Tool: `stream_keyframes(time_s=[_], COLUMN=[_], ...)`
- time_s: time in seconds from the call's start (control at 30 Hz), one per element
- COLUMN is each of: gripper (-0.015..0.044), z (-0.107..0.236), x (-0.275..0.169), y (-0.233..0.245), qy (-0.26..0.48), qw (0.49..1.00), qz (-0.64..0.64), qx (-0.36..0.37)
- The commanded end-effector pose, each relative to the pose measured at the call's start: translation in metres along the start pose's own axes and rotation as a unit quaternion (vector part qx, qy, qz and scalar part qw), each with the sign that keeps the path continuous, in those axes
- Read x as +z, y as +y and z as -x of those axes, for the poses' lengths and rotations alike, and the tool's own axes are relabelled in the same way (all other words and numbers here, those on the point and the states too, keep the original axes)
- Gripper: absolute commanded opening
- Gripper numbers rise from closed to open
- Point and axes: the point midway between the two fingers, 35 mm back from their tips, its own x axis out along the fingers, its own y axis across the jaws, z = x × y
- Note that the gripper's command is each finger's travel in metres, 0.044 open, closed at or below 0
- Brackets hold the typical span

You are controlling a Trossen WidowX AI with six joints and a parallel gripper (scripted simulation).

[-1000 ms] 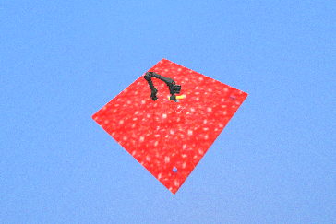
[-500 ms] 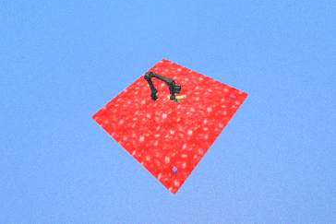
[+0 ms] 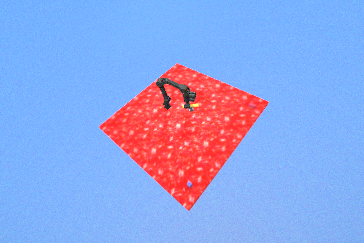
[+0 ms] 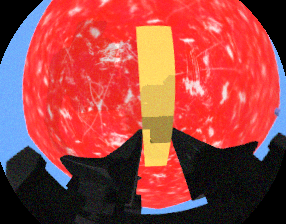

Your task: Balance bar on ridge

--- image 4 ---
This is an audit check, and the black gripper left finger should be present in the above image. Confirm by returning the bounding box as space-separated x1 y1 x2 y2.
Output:
59 128 143 206

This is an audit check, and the yellow bar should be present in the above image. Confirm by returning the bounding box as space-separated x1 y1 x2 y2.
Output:
135 26 176 167

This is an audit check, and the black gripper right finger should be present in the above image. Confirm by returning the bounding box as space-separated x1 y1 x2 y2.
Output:
171 128 259 201

